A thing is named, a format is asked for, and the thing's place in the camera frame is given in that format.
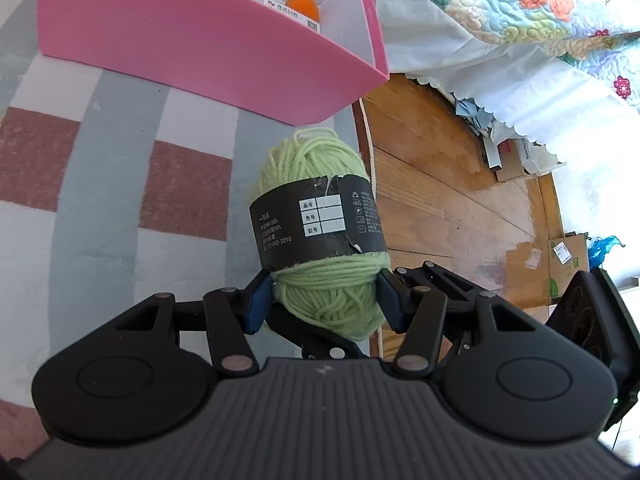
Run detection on pink cardboard box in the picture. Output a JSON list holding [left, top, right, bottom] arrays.
[[37, 0, 391, 126]]

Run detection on floral quilt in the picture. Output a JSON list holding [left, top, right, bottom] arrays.
[[380, 0, 640, 113]]

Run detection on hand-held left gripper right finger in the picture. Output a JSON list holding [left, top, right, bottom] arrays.
[[376, 270, 540, 378]]

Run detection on cardboard box with green print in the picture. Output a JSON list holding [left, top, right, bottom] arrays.
[[546, 231, 592, 306]]

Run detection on blue plastic bag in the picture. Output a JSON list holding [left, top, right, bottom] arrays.
[[586, 234, 626, 272]]

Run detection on striped checked rug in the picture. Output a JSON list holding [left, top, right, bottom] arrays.
[[0, 0, 388, 463]]

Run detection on brown cardboard box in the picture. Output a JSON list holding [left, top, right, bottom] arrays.
[[482, 135, 553, 183]]

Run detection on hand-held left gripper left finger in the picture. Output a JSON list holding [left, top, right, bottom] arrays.
[[112, 270, 275, 377]]

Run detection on orange egg-shaped ball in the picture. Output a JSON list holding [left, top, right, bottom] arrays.
[[284, 0, 321, 23]]

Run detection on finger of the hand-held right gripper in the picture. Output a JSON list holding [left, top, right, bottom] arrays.
[[265, 305, 373, 361], [395, 261, 483, 311]]

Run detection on green yarn ball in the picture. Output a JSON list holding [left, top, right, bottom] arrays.
[[248, 127, 392, 342]]

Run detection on white bed skirt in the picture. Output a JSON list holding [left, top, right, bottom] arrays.
[[365, 0, 640, 286]]

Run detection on small white orange box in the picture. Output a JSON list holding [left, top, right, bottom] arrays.
[[259, 0, 322, 35]]

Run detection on grey blue paper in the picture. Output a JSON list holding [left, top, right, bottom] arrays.
[[452, 94, 501, 171]]

